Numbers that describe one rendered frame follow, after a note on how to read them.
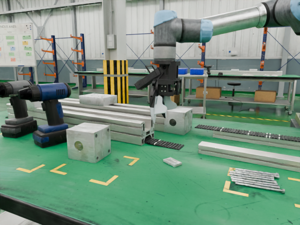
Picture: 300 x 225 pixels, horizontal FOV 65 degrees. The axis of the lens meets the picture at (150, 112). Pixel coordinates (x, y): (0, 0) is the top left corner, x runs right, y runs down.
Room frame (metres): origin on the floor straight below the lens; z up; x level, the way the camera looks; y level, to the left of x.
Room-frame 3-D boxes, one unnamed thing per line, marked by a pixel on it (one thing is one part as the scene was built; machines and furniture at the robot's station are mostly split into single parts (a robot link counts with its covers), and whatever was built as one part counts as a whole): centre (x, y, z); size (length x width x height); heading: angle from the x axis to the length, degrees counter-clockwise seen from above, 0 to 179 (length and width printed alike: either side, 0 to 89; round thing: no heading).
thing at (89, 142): (0.72, 0.19, 0.83); 0.11 x 0.10 x 0.10; 158
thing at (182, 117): (1.00, -0.13, 0.83); 0.12 x 0.09 x 0.10; 151
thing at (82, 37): (10.45, 4.39, 1.10); 3.30 x 0.90 x 2.20; 66
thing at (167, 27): (0.81, -0.05, 1.18); 0.09 x 0.08 x 0.11; 99
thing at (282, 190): (0.51, -0.26, 0.78); 0.11 x 0.01 x 0.01; 68
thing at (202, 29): (0.84, -0.15, 1.18); 0.11 x 0.11 x 0.08; 9
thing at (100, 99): (1.20, 0.27, 0.87); 0.16 x 0.11 x 0.07; 61
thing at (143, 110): (1.20, 0.27, 0.82); 0.80 x 0.10 x 0.09; 61
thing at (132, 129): (1.04, 0.36, 0.82); 0.80 x 0.10 x 0.09; 61
